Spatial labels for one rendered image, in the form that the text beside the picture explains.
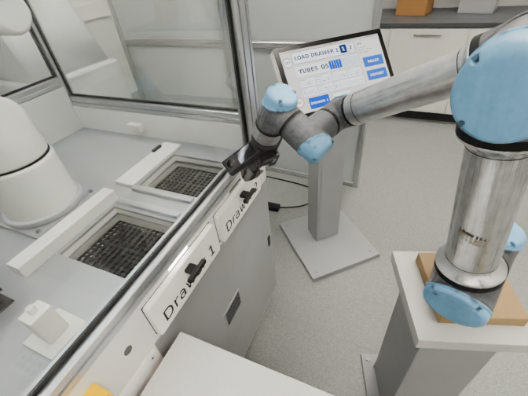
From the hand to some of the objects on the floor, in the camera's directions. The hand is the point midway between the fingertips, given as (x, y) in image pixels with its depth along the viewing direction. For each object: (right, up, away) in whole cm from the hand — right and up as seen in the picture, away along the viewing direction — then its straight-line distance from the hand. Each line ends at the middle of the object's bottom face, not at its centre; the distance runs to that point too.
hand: (243, 178), depth 96 cm
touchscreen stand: (+47, -34, +104) cm, 119 cm away
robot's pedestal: (+66, -90, +34) cm, 116 cm away
